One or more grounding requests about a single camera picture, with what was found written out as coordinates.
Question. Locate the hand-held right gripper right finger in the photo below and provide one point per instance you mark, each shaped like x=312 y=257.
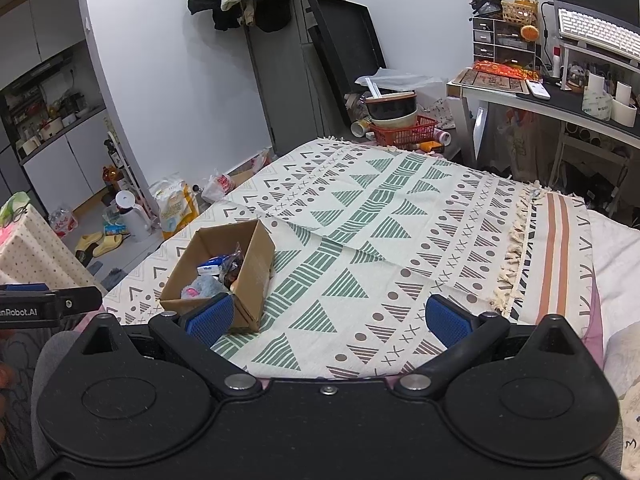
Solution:
x=450 y=322

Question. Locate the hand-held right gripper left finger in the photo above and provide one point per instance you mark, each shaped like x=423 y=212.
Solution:
x=210 y=317

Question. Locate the grey fluffy plush toy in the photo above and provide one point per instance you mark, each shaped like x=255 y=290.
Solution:
x=207 y=287

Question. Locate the blue tissue pack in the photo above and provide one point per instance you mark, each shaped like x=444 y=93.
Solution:
x=210 y=265

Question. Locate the brown cardboard box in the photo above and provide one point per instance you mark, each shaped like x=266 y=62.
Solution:
x=252 y=270

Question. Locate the person's left hand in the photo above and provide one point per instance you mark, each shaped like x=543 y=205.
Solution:
x=4 y=375

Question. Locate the polka-dot covered table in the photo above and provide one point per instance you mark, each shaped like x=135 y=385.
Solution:
x=35 y=255

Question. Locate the red and white packet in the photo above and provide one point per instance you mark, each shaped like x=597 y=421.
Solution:
x=64 y=221

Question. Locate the blue packet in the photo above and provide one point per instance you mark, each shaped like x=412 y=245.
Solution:
x=114 y=228

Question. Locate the green triangle patterned blanket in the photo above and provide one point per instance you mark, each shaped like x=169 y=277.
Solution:
x=380 y=240

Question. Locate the yellow and white sack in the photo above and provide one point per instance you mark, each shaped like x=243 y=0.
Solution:
x=175 y=207

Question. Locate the white thermos jug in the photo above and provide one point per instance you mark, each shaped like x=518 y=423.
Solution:
x=131 y=217

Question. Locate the orange striped blanket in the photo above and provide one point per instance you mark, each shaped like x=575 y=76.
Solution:
x=560 y=255

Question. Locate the red and white plastic bag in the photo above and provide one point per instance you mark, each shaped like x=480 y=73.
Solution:
x=260 y=160
x=219 y=186

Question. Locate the brown bottle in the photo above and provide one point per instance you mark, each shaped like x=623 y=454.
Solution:
x=112 y=179

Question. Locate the lilac bedsheet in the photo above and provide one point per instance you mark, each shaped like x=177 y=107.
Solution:
x=597 y=320

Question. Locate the white quilt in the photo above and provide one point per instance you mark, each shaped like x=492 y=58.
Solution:
x=617 y=280

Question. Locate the orange bottle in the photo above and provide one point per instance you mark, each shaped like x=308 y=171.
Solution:
x=432 y=147

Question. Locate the pink and white tube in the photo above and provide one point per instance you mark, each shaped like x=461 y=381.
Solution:
x=443 y=136

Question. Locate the kitchen cabinet with shelf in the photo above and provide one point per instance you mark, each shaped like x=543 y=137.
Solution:
x=45 y=120

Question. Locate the red plastic basket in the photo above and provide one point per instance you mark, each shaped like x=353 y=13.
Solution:
x=407 y=132

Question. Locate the hanging plastic bag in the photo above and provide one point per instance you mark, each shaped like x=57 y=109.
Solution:
x=517 y=137

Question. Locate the white dotted cloth bag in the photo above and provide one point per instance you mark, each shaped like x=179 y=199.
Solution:
x=442 y=112

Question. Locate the beige and black bowl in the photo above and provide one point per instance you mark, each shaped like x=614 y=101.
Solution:
x=390 y=107

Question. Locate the cardboard tubes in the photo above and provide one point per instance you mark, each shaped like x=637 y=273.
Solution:
x=600 y=135

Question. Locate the white desk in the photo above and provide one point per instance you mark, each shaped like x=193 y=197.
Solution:
x=565 y=110

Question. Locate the wooden board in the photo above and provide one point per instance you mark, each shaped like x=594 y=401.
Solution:
x=487 y=81

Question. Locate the grey door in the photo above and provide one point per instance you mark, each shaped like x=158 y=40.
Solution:
x=290 y=85

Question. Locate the clear plastic bag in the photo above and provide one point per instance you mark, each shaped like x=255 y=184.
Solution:
x=400 y=80

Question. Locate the white remote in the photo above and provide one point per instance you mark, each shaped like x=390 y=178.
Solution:
x=537 y=90

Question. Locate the red patterned packet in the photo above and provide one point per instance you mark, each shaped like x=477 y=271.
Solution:
x=505 y=69

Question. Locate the white bottle red cap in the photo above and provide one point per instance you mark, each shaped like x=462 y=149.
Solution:
x=557 y=62

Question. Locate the grey drawer organiser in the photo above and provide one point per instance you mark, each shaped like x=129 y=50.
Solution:
x=500 y=40

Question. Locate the orange plush ball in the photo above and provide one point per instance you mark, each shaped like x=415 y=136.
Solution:
x=529 y=33

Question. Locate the black rectangular tray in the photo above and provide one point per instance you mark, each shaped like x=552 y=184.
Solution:
x=345 y=40

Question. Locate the white monitor riser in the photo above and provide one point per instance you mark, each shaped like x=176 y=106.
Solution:
x=600 y=55

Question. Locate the wicker basket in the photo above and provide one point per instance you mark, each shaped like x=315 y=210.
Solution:
x=519 y=12

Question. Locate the dark dried plant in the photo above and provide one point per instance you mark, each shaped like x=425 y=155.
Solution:
x=486 y=0

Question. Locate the white keyboard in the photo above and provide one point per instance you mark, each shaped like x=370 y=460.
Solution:
x=597 y=32

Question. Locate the white wall rack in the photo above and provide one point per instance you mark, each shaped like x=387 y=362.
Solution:
x=122 y=160

